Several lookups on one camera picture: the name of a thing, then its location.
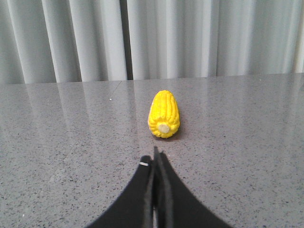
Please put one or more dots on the yellow corn cob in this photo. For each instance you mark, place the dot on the yellow corn cob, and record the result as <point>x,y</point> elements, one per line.
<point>164,117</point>

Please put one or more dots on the white pleated curtain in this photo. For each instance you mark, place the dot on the white pleated curtain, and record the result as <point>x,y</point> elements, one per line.
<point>44,41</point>

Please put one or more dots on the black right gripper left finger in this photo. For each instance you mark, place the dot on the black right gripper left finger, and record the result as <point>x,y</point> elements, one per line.
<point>134,207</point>

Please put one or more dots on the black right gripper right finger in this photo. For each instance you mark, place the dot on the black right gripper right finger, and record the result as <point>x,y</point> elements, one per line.
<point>176,206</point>

